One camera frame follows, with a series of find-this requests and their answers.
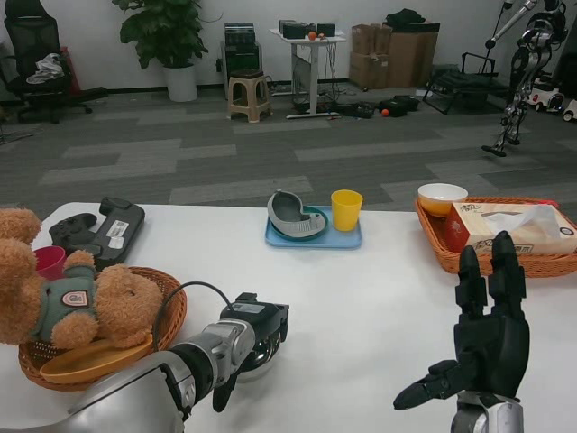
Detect shiny metal bowl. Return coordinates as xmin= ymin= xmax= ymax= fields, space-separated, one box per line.
xmin=236 ymin=333 xmax=281 ymax=384

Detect black floor equipment pile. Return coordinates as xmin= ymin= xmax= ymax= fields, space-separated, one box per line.
xmin=337 ymin=102 xmax=375 ymax=120

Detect large black desk box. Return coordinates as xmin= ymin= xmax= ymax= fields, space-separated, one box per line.
xmin=278 ymin=19 xmax=316 ymax=40

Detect beige plastic stool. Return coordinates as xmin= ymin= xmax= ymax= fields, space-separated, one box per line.
xmin=226 ymin=69 xmax=273 ymax=125

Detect rectangular orange wicker basket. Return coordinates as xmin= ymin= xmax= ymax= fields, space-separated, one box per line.
xmin=414 ymin=196 xmax=577 ymax=279

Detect medium cardboard box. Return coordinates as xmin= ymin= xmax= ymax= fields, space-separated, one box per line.
xmin=349 ymin=51 xmax=391 ymax=90

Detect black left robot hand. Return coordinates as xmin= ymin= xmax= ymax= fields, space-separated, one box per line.
xmin=211 ymin=291 xmax=292 ymax=414

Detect silver black humanoid robot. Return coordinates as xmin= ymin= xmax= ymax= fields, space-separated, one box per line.
xmin=481 ymin=0 xmax=569 ymax=158

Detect black game controller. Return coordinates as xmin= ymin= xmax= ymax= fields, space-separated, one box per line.
xmin=48 ymin=213 xmax=98 ymax=249

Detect tall cardboard box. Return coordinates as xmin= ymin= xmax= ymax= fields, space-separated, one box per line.
xmin=387 ymin=22 xmax=441 ymax=89

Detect white standing desk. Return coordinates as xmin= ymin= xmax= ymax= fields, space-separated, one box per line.
xmin=269 ymin=27 xmax=347 ymax=120

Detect large green potted plant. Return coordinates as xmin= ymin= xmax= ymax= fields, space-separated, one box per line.
xmin=111 ymin=0 xmax=209 ymax=71

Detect black equipment rack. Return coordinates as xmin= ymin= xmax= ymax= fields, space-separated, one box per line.
xmin=220 ymin=22 xmax=262 ymax=98

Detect orange plastic plate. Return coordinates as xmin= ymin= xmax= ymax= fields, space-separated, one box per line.
xmin=39 ymin=332 xmax=154 ymax=385

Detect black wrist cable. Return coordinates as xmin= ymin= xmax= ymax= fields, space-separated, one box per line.
xmin=152 ymin=281 xmax=235 ymax=353

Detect white plant pot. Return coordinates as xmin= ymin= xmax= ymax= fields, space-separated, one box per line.
xmin=162 ymin=65 xmax=198 ymax=103

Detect round orange wicker basket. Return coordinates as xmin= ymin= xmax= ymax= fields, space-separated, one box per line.
xmin=17 ymin=265 xmax=188 ymax=392

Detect black floor cases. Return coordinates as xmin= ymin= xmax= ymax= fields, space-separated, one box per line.
xmin=377 ymin=94 xmax=421 ymax=117

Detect small cardboard box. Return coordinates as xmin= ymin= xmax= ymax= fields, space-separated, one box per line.
xmin=351 ymin=23 xmax=392 ymax=55

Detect black office chair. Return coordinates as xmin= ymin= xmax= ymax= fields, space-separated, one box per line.
xmin=0 ymin=0 xmax=109 ymax=125

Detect red board behind chair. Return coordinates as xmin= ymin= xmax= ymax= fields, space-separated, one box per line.
xmin=58 ymin=44 xmax=82 ymax=94

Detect black bag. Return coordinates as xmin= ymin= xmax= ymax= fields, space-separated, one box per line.
xmin=382 ymin=7 xmax=427 ymax=26

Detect black device with label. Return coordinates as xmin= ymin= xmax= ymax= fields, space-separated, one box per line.
xmin=80 ymin=196 xmax=146 ymax=272

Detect pink plastic cup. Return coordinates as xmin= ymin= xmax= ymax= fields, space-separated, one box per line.
xmin=33 ymin=245 xmax=68 ymax=281

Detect teal plastic dish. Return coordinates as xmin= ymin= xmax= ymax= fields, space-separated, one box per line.
xmin=272 ymin=206 xmax=330 ymax=244

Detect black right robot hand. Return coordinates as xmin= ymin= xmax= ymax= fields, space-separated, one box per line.
xmin=392 ymin=229 xmax=531 ymax=411

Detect brown tissue box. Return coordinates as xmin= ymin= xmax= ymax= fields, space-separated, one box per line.
xmin=444 ymin=201 xmax=577 ymax=254

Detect white and orange bowl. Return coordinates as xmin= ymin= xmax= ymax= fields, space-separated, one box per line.
xmin=417 ymin=182 xmax=469 ymax=217

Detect black folding cot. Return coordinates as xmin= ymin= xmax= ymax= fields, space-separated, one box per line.
xmin=421 ymin=51 xmax=513 ymax=116

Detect light blue plastic tray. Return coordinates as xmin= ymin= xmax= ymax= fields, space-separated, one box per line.
xmin=264 ymin=205 xmax=363 ymax=250

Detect brown teddy bear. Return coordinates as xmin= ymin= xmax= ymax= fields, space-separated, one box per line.
xmin=0 ymin=207 xmax=164 ymax=351

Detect white cloth on chair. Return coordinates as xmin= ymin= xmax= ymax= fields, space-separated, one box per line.
xmin=25 ymin=52 xmax=62 ymax=86

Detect yellow plastic cup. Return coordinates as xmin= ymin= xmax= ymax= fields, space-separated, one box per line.
xmin=330 ymin=189 xmax=364 ymax=233

